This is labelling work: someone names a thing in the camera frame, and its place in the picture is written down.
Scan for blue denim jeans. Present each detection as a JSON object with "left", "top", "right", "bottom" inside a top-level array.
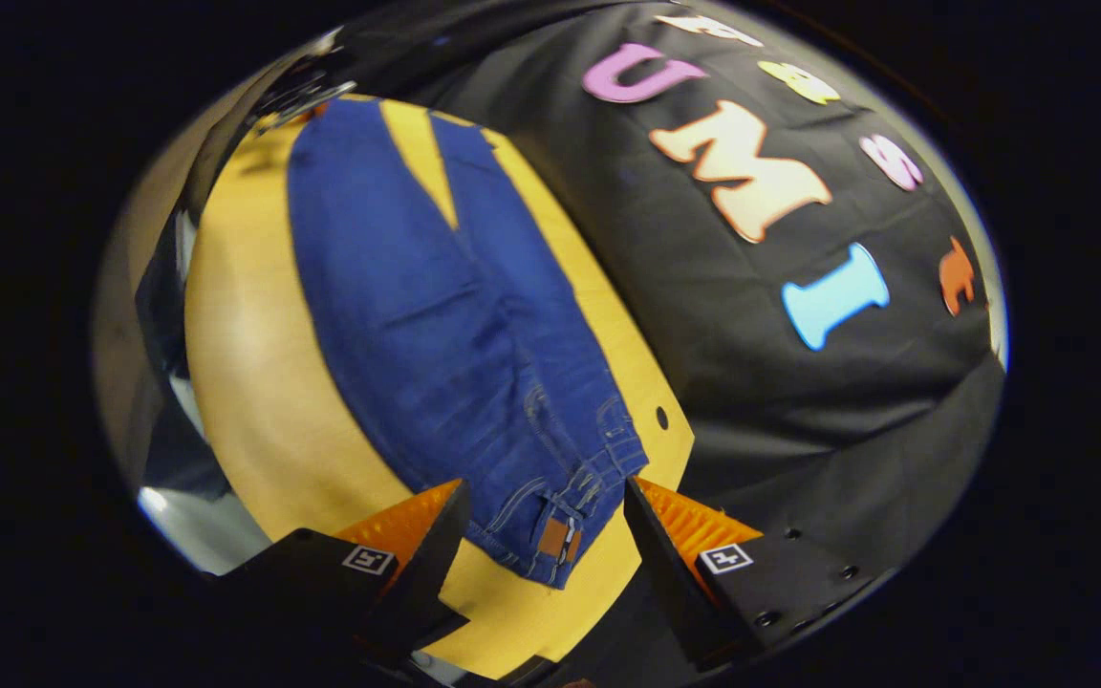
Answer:
[{"left": 285, "top": 96, "right": 652, "bottom": 589}]

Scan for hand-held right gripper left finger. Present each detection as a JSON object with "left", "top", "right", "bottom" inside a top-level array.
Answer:
[{"left": 211, "top": 476, "right": 475, "bottom": 670}]

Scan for black backdrop cloth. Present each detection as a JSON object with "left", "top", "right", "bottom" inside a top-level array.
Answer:
[{"left": 340, "top": 0, "right": 1010, "bottom": 688}]

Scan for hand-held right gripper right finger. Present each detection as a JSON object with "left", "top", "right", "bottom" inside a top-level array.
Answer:
[{"left": 622, "top": 475, "right": 900, "bottom": 675}]

